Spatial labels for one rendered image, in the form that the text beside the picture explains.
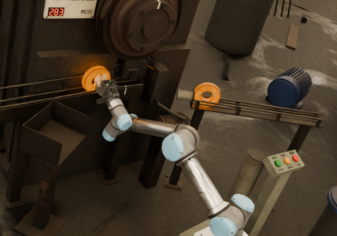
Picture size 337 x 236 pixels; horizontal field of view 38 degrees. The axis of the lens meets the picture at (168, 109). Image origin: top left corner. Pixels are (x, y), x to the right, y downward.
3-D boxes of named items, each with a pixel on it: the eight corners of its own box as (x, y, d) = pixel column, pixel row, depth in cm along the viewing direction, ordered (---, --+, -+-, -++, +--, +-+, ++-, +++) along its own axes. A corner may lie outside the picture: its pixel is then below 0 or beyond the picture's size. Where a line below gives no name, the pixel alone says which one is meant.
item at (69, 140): (6, 235, 251) (22, 124, 214) (35, 205, 273) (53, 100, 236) (40, 253, 248) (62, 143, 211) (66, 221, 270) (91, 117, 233)
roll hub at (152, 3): (117, 49, 243) (130, -3, 228) (162, 46, 259) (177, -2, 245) (123, 54, 239) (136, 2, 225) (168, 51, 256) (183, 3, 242)
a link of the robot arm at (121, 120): (116, 132, 239) (124, 121, 235) (107, 115, 244) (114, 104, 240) (128, 131, 245) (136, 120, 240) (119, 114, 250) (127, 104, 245)
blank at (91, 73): (82, 68, 251) (85, 71, 249) (109, 63, 259) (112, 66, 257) (80, 93, 259) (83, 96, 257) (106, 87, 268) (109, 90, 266)
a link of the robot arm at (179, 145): (250, 222, 226) (187, 123, 230) (236, 237, 214) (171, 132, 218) (231, 230, 233) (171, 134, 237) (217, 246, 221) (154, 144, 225)
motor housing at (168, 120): (132, 178, 315) (153, 111, 287) (160, 171, 328) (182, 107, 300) (143, 192, 307) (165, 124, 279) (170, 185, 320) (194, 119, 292)
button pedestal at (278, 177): (226, 230, 299) (263, 153, 267) (253, 220, 314) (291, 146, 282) (242, 249, 290) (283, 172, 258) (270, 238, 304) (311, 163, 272)
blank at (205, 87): (199, 108, 293) (199, 111, 290) (189, 87, 285) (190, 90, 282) (223, 99, 289) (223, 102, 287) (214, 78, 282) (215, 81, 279)
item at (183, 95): (176, 95, 290) (178, 87, 286) (191, 98, 290) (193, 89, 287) (176, 101, 285) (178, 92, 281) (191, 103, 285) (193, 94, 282)
